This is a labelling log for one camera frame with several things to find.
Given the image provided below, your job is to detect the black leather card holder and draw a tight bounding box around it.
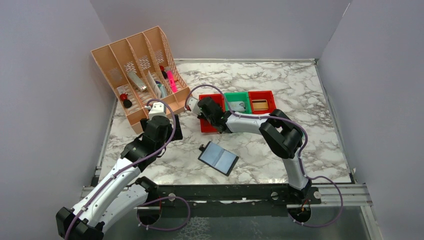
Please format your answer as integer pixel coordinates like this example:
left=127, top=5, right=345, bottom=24
left=198, top=141, right=239, bottom=177

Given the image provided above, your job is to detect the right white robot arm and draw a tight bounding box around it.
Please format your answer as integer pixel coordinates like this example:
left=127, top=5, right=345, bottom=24
left=187, top=97, right=312, bottom=204

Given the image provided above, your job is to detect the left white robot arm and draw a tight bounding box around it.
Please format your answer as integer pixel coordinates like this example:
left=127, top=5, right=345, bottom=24
left=55, top=115, right=183, bottom=240

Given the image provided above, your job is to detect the silver card in bin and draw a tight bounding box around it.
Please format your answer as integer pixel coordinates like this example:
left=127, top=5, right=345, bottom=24
left=229, top=101, right=246, bottom=113

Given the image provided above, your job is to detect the gold card in bin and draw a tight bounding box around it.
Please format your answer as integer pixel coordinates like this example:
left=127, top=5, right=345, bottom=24
left=251, top=99, right=269, bottom=111

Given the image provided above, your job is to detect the left red bin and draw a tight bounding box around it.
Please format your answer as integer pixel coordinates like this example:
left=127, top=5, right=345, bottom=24
left=198, top=93, right=225, bottom=134

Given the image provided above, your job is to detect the red bin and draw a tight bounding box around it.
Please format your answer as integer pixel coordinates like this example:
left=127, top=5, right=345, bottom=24
left=247, top=90, right=277, bottom=115
left=198, top=93, right=225, bottom=134

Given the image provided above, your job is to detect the green bin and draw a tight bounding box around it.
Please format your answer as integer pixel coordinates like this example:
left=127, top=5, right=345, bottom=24
left=224, top=92, right=252, bottom=114

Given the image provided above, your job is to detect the pink highlighter marker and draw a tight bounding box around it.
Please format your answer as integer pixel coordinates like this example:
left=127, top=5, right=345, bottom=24
left=166, top=70, right=178, bottom=93

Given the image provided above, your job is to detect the right red bin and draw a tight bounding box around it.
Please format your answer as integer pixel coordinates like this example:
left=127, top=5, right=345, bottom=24
left=247, top=90, right=277, bottom=115

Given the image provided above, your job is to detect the red and black stamp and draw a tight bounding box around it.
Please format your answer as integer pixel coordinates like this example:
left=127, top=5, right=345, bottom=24
left=119, top=93, right=133, bottom=109

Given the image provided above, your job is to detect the white paper pad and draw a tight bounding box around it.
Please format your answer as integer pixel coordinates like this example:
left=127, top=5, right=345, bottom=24
left=147, top=71, right=162, bottom=99

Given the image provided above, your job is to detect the silver stapler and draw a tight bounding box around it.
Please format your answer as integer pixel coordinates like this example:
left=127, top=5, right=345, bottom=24
left=127, top=70, right=147, bottom=92

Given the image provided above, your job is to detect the peach desk file organizer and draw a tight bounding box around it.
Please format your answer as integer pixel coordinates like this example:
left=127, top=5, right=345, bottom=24
left=91, top=26, right=191, bottom=134

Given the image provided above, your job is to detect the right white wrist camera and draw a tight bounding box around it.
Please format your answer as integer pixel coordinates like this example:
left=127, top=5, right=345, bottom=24
left=187, top=96, right=202, bottom=116

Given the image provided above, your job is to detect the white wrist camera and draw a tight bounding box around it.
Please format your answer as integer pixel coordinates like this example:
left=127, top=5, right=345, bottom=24
left=187, top=96, right=202, bottom=116
left=145, top=102, right=167, bottom=120

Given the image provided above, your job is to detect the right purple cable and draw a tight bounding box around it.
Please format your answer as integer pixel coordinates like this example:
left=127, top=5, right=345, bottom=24
left=184, top=84, right=345, bottom=230

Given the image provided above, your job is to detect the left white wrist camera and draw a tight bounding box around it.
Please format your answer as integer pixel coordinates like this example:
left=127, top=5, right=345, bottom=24
left=145, top=102, right=167, bottom=120

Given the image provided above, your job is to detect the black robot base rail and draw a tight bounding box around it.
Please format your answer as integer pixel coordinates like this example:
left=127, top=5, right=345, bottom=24
left=136, top=183, right=322, bottom=220

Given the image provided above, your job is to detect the aluminium frame rail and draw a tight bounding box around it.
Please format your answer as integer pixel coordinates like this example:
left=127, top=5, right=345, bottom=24
left=78, top=183, right=374, bottom=210

